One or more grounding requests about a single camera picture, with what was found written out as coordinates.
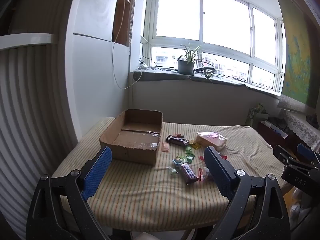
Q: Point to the striped tablecloth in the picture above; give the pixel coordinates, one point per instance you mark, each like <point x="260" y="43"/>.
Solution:
<point x="150" y="195"/>

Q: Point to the red candy packet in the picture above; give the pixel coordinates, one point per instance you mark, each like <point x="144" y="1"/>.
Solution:
<point x="201" y="174"/>

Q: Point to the purple chocolate bar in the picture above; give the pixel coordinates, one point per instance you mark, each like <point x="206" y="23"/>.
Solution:
<point x="188" y="173"/>

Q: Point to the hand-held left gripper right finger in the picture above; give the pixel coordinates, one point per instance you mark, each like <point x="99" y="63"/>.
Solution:
<point x="220" y="175"/>

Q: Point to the bright green candy packet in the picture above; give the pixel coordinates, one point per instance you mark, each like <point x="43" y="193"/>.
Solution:
<point x="190" y="158"/>

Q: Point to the yellow candy packet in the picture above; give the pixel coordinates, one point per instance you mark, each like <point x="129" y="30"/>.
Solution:
<point x="195" y="145"/>

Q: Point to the orange snack packet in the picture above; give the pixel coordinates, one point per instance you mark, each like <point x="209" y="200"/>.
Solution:
<point x="178" y="135"/>

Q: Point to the brown cardboard box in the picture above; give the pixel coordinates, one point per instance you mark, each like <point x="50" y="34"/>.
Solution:
<point x="135" y="142"/>

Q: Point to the white lace cloth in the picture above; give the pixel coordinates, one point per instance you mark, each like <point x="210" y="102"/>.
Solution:
<point x="300" y="127"/>

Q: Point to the light green candy packet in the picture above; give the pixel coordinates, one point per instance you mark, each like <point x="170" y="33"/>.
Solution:
<point x="188" y="150"/>

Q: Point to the white ribbed panel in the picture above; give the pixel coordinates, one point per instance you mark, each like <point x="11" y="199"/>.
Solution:
<point x="32" y="105"/>

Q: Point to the yellow green wall poster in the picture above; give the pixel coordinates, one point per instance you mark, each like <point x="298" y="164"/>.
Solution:
<point x="296" y="62"/>

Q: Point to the green clear candy packet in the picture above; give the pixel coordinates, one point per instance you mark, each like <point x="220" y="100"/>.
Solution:
<point x="178" y="160"/>

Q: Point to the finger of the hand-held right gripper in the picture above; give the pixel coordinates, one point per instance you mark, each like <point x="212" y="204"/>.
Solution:
<point x="297" y="175"/>
<point x="306" y="152"/>

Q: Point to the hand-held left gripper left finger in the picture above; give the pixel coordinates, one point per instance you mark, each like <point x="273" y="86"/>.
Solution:
<point x="98" y="172"/>

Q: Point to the clear colourful candy packet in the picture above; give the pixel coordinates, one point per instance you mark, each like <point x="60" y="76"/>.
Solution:
<point x="207" y="173"/>

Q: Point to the pink snack packet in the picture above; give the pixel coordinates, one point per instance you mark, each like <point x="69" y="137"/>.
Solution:
<point x="165" y="147"/>

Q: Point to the pale green candy packet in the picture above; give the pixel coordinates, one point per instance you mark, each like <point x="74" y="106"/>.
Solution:
<point x="174" y="170"/>

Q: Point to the green shopping bag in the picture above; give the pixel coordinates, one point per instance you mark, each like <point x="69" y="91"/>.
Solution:
<point x="257" y="116"/>

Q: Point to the dark red wooden box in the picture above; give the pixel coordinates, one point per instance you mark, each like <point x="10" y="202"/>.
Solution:
<point x="273" y="132"/>

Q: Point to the brown wooden board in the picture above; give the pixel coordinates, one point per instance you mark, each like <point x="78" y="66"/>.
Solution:
<point x="121" y="17"/>

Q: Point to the white power adapter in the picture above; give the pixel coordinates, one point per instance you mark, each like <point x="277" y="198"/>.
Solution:
<point x="143" y="65"/>

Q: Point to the dark brown chocolate bar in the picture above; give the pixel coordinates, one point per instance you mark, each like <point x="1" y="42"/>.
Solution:
<point x="178" y="140"/>

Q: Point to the potted spider plant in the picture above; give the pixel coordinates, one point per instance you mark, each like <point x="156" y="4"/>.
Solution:
<point x="186" y="66"/>

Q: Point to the white framed window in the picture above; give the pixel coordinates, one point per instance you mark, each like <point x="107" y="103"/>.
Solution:
<point x="200" y="17"/>

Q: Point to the bagged sliced bread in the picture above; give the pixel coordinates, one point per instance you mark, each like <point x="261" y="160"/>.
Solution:
<point x="211" y="140"/>

